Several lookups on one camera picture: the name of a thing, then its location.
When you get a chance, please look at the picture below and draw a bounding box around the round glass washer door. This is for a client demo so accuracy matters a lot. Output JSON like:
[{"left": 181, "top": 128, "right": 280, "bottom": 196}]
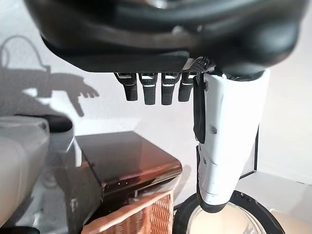
[{"left": 173, "top": 191, "right": 286, "bottom": 234}]

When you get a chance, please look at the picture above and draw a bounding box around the rectangular wicker laundry basket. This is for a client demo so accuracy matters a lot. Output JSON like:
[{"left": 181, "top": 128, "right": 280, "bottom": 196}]
[{"left": 82, "top": 189, "right": 176, "bottom": 234}]

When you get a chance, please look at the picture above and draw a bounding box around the glossy brown wooden stool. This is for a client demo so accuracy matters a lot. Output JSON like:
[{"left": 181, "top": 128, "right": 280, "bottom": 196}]
[{"left": 70, "top": 131, "right": 183, "bottom": 234}]

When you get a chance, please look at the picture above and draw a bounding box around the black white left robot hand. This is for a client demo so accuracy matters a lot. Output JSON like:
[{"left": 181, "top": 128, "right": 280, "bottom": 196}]
[{"left": 24, "top": 0, "right": 303, "bottom": 213}]

